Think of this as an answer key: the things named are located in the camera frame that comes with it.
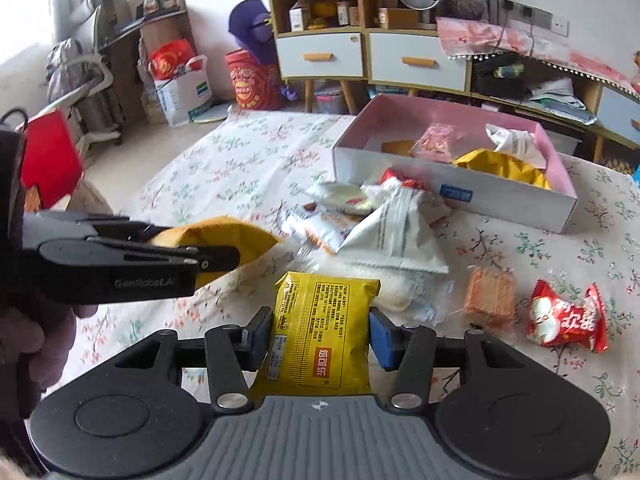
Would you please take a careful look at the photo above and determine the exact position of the pink peach snack packet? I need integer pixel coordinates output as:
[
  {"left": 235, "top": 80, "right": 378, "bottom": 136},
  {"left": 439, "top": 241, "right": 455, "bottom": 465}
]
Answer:
[{"left": 410, "top": 124, "right": 456, "bottom": 164}]

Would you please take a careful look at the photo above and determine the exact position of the white silver snack bag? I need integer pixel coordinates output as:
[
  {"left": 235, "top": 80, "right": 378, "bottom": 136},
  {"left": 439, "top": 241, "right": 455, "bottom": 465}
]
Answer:
[{"left": 485, "top": 124, "right": 547, "bottom": 170}]

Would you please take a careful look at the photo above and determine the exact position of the yellow instant noodle packet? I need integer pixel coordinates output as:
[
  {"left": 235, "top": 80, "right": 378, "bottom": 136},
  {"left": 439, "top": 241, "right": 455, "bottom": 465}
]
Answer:
[{"left": 250, "top": 271, "right": 380, "bottom": 401}]

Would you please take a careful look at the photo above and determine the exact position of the left hand pink glove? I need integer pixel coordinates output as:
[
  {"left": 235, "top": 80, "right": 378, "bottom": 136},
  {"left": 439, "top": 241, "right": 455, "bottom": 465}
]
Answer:
[{"left": 1, "top": 306, "right": 98, "bottom": 389}]

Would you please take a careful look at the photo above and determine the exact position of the brown snack bar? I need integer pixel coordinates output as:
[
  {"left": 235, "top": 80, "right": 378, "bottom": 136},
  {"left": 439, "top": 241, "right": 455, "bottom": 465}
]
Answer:
[{"left": 381, "top": 140, "right": 414, "bottom": 157}]

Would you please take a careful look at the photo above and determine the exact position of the large yellow snack bag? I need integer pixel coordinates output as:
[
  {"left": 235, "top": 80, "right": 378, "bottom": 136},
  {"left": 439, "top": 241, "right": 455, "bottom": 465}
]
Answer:
[{"left": 452, "top": 148, "right": 552, "bottom": 191}]

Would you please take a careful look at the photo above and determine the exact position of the white small snack packet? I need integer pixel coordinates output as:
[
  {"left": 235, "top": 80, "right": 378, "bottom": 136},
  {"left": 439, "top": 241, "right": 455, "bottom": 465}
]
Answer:
[{"left": 305, "top": 182, "right": 376, "bottom": 217}]

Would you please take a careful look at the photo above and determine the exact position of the orange wafer packet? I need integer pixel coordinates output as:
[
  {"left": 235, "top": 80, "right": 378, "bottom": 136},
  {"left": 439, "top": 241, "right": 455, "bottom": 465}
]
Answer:
[{"left": 463, "top": 266, "right": 516, "bottom": 328}]

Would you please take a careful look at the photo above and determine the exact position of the pink cloth cover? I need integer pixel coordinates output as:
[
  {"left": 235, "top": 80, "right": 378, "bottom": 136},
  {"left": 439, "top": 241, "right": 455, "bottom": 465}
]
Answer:
[{"left": 436, "top": 16, "right": 639, "bottom": 96}]

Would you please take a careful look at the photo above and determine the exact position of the long wooden tv console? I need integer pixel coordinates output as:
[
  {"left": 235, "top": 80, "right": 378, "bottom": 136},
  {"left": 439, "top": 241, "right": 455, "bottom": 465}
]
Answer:
[{"left": 366, "top": 28, "right": 639, "bottom": 160}]

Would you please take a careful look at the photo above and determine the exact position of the wooden shelf cabinet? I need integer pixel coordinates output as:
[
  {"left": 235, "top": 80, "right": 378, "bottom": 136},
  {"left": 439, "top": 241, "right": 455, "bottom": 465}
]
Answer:
[{"left": 268, "top": 0, "right": 371, "bottom": 115}]

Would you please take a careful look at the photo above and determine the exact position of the pink white cardboard box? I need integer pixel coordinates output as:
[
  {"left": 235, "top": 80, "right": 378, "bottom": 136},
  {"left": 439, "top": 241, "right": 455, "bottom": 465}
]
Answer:
[{"left": 331, "top": 93, "right": 580, "bottom": 235}]

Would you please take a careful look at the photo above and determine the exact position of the red round drum tin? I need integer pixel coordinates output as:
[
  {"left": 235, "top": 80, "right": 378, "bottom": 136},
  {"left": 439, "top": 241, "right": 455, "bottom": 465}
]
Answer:
[{"left": 224, "top": 49, "right": 283, "bottom": 110}]

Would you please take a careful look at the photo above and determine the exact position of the white paper shopping bag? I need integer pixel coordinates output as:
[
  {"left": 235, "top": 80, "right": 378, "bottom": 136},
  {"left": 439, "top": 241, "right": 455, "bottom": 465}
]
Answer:
[{"left": 154, "top": 55, "right": 215, "bottom": 127}]

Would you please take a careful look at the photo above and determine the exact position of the red white candy packet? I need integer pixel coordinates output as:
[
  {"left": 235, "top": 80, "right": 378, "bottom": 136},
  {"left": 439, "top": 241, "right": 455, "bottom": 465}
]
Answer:
[{"left": 527, "top": 280, "right": 608, "bottom": 353}]

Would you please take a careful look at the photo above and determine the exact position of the purple plush toy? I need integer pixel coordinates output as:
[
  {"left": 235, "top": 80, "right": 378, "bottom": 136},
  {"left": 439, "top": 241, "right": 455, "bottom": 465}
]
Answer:
[{"left": 228, "top": 0, "right": 297, "bottom": 104}]

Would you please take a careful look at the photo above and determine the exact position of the floral tablecloth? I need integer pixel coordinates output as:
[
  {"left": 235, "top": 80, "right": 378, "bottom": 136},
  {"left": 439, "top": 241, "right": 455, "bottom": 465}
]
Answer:
[{"left": 62, "top": 112, "right": 639, "bottom": 479}]

